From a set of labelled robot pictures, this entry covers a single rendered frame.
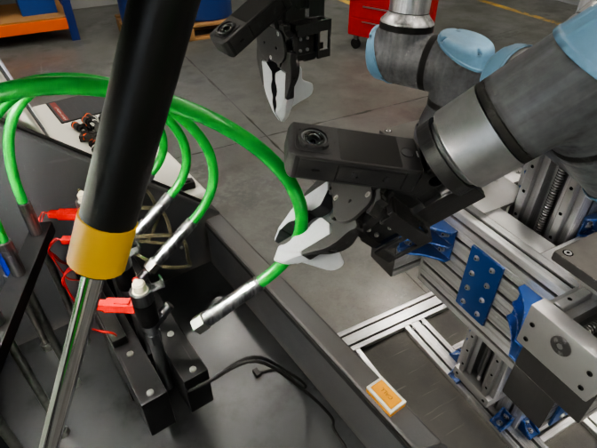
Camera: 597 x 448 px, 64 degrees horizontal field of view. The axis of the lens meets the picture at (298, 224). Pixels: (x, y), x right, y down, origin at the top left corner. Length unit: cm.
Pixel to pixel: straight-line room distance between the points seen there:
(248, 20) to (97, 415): 66
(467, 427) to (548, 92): 134
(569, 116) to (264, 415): 65
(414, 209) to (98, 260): 34
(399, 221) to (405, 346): 133
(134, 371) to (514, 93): 60
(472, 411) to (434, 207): 125
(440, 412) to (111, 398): 103
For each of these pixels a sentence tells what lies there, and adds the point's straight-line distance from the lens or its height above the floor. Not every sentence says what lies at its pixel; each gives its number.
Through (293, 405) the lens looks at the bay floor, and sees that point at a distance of 86.
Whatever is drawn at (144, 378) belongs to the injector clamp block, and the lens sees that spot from 74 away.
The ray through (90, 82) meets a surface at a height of 143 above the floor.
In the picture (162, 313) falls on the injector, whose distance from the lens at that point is 67.
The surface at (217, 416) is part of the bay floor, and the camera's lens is 86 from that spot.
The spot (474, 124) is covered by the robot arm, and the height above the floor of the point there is 140.
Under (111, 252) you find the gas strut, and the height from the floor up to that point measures 146.
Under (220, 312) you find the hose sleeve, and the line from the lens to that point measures 55.
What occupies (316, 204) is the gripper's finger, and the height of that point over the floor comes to 128.
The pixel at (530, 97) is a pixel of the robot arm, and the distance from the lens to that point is 38.
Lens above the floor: 156
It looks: 38 degrees down
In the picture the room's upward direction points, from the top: straight up
